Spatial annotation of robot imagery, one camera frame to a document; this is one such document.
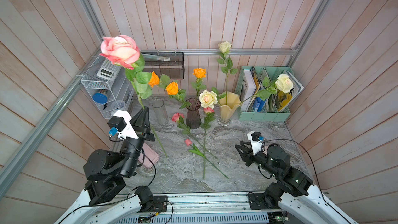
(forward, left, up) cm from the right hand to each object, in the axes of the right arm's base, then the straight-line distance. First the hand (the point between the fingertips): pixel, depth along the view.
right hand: (238, 143), depth 72 cm
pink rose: (+27, +12, -18) cm, 35 cm away
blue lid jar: (+18, +68, +12) cm, 71 cm away
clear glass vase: (+23, +43, -10) cm, 50 cm away
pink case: (-2, +47, -17) cm, 50 cm away
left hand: (-2, +35, +28) cm, 45 cm away
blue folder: (+30, -19, -6) cm, 36 cm away
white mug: (+27, +70, -4) cm, 75 cm away
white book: (+34, -10, +3) cm, 35 cm away
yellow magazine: (+37, -38, -9) cm, 54 cm away
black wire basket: (+58, +37, +1) cm, 69 cm away
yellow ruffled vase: (+25, +1, -1) cm, 25 cm away
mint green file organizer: (+28, -11, -16) cm, 35 cm away
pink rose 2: (+26, +33, -16) cm, 46 cm away
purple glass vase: (+26, +23, -15) cm, 38 cm away
